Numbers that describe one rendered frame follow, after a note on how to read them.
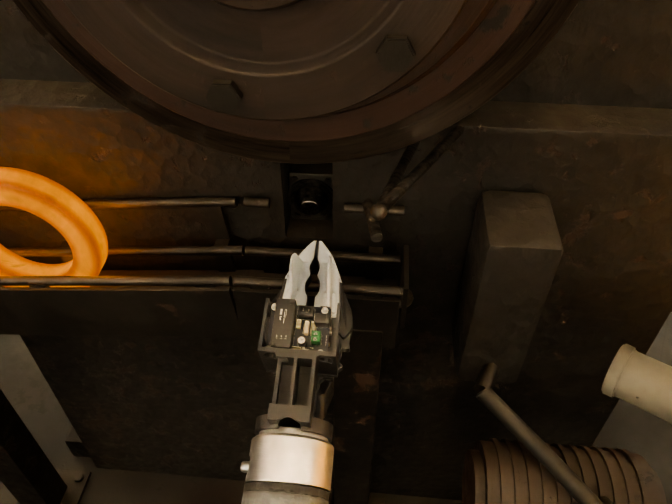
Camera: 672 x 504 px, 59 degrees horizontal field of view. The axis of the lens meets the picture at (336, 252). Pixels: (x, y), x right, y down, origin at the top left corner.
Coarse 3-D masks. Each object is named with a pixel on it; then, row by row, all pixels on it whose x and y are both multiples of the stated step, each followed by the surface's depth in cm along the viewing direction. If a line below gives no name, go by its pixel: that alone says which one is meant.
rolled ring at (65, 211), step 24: (0, 168) 65; (0, 192) 64; (24, 192) 64; (48, 192) 65; (72, 192) 67; (48, 216) 66; (72, 216) 66; (96, 216) 69; (72, 240) 68; (96, 240) 69; (0, 264) 73; (24, 264) 75; (48, 264) 76; (72, 264) 71; (96, 264) 71
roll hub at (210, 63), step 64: (64, 0) 38; (128, 0) 38; (192, 0) 38; (256, 0) 36; (320, 0) 37; (384, 0) 37; (448, 0) 36; (128, 64) 40; (192, 64) 40; (256, 64) 41; (320, 64) 39
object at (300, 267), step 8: (312, 248) 64; (296, 256) 60; (304, 256) 64; (312, 256) 64; (296, 264) 60; (304, 264) 63; (312, 264) 64; (288, 272) 63; (296, 272) 61; (304, 272) 63; (288, 280) 62; (296, 280) 61; (304, 280) 62; (288, 288) 62; (296, 288) 61; (304, 288) 62; (288, 296) 59; (296, 296) 62; (304, 296) 62; (304, 304) 61
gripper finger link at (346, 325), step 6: (342, 288) 63; (342, 294) 62; (342, 300) 62; (342, 306) 61; (348, 306) 61; (342, 312) 61; (348, 312) 61; (342, 318) 60; (348, 318) 60; (342, 324) 60; (348, 324) 60; (342, 330) 60; (348, 330) 60; (342, 336) 59; (348, 336) 60; (342, 342) 60; (348, 342) 60; (342, 348) 59; (348, 348) 59
